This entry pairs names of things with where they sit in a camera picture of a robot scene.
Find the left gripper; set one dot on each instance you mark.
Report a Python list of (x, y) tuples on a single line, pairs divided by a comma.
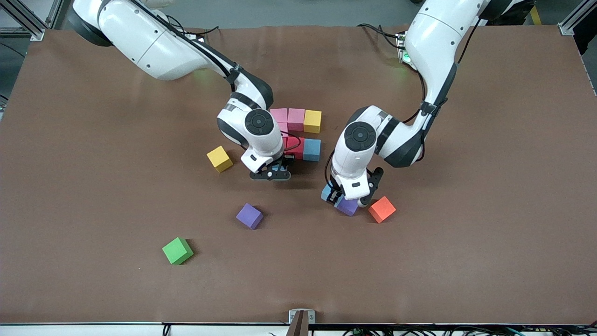
[(334, 196)]

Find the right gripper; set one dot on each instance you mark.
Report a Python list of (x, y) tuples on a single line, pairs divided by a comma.
[(284, 162)]

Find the blue foam block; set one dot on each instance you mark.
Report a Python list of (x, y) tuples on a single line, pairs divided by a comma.
[(312, 150), (278, 167), (326, 191)]

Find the red foam block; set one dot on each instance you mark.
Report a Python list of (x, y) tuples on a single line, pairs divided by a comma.
[(297, 149)]

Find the pink foam block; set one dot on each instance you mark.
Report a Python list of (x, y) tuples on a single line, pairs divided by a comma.
[(279, 115), (296, 119), (283, 128)]

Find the yellow foam block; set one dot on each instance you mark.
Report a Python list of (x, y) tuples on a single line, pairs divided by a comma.
[(219, 158), (312, 121)]

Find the orange foam block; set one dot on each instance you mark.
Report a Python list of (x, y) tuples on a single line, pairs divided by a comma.
[(382, 209)]

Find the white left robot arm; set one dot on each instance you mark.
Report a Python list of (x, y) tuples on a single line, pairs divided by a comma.
[(433, 46)]

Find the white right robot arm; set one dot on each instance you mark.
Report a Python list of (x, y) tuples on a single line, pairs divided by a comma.
[(149, 42)]

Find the purple foam block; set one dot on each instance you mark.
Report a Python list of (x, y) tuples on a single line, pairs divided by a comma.
[(348, 208), (249, 216)]

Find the green foam block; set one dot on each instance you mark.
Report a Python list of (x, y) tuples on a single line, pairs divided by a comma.
[(177, 250)]

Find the brown table cover sheet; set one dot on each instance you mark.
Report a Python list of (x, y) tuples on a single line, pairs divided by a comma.
[(466, 261)]

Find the person in dark clothing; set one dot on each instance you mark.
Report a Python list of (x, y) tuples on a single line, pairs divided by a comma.
[(586, 37)]

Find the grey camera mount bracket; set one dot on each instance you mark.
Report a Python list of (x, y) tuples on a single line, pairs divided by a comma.
[(301, 322)]

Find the white table edge rail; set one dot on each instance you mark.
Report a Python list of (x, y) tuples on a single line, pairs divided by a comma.
[(70, 330)]

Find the aluminium frame profile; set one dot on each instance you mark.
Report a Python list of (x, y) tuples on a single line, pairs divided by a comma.
[(571, 25), (35, 32)]

